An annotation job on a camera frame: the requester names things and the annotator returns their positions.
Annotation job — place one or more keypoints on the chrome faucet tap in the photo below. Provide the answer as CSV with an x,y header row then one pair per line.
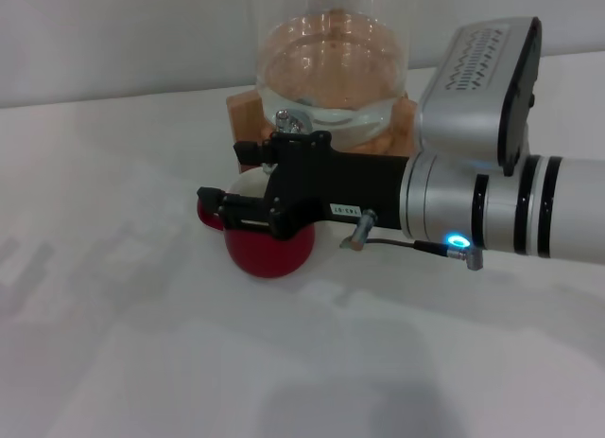
x,y
289,122

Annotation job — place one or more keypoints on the glass water dispenser jar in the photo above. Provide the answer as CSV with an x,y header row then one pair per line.
x,y
331,64

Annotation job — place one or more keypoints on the red ceramic cup white inside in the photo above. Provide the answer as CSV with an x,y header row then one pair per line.
x,y
269,253

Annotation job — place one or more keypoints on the wooden dispenser stand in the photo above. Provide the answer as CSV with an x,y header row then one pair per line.
x,y
243,121

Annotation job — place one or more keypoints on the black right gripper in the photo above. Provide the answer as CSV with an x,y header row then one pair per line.
x,y
331,182

